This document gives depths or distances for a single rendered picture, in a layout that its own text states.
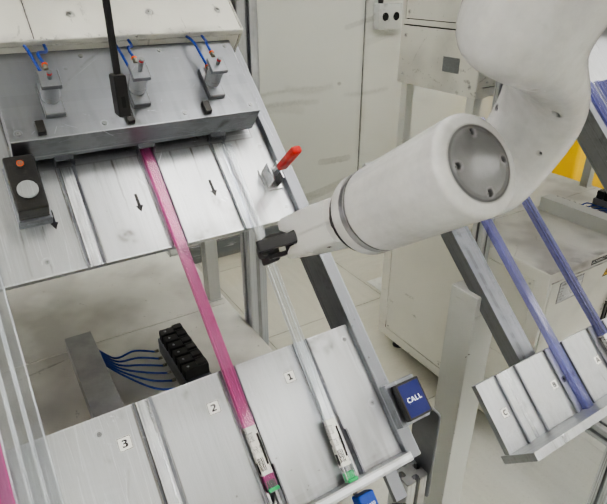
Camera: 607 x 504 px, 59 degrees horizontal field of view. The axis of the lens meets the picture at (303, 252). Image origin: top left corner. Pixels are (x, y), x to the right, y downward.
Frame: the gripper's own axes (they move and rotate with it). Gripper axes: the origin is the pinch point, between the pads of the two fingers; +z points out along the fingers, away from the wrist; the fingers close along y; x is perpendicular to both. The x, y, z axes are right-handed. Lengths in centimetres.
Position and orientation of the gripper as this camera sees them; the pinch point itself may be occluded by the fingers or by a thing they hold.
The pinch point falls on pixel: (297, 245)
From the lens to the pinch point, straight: 68.1
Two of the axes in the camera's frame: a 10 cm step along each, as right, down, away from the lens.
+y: -8.6, 1.9, -4.7
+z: -4.4, 1.8, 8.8
